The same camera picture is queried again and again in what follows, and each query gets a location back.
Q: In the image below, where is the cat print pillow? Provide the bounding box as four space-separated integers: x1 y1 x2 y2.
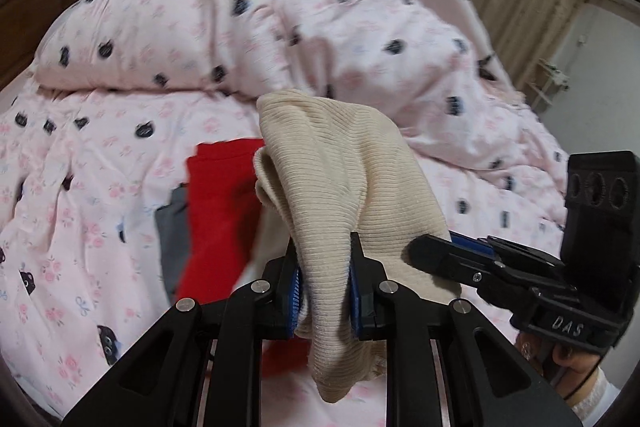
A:
34 0 326 95

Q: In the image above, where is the black cable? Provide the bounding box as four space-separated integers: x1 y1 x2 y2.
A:
542 347 601 400

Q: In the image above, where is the cream ribbed sweater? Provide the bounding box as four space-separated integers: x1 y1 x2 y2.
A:
252 90 463 405

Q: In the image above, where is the white rack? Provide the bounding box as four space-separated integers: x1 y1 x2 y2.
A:
537 60 573 95

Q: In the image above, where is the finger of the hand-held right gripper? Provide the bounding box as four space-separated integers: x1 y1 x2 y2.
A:
447 231 564 286
406 234 542 304

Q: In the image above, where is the grey garment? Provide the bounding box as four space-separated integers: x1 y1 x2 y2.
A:
154 187 193 298

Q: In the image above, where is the person's right hand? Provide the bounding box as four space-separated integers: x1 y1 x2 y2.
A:
517 332 601 403

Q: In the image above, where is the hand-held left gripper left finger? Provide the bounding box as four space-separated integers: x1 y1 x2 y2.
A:
60 241 303 427

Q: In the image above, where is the cat print bed sheet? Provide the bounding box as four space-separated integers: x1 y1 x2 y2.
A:
0 80 571 427

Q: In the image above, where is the person's right forearm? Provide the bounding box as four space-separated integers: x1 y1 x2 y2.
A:
562 367 626 427

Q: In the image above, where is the wooden headboard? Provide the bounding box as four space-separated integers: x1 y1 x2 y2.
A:
0 0 151 83

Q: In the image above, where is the red garment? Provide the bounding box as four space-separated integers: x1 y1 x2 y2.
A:
177 138 311 380

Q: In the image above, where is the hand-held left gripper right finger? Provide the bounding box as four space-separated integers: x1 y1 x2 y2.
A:
348 232 583 427

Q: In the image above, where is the cat print duvet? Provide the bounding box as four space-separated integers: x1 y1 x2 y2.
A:
270 0 568 228

